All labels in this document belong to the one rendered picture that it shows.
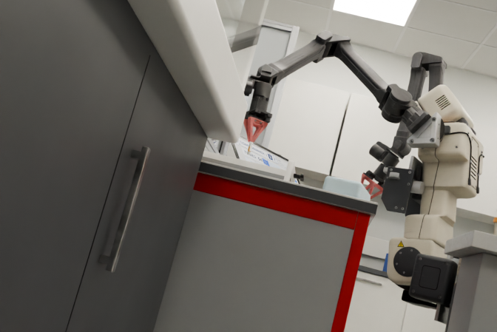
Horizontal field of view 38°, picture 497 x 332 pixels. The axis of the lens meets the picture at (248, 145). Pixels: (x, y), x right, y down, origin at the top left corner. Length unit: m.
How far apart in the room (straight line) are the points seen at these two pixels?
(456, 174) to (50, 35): 2.02
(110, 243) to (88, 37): 0.40
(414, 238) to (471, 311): 0.76
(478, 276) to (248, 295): 0.56
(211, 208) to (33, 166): 1.00
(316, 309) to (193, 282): 0.30
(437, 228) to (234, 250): 1.01
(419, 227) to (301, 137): 3.31
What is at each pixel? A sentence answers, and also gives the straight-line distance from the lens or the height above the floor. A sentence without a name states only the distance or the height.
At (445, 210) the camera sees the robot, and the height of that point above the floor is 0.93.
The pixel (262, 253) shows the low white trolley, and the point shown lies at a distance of 1.76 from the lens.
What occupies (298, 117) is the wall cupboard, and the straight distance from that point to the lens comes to 5.86.
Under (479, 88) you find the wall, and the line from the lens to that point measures 6.55.
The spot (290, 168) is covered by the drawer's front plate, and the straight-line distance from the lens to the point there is 2.37.
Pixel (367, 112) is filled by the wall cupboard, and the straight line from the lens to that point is 5.92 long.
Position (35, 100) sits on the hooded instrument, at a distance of 0.80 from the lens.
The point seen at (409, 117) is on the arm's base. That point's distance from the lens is 2.58.
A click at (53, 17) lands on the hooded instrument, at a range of 0.80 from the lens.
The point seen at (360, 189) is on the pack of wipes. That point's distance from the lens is 1.79.
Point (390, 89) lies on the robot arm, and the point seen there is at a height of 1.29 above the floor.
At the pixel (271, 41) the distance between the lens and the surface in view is 4.32.
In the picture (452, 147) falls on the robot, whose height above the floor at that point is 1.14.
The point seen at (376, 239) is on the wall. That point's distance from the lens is 6.07.
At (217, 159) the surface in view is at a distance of 2.41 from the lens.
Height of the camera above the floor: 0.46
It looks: 12 degrees up
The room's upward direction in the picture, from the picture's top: 15 degrees clockwise
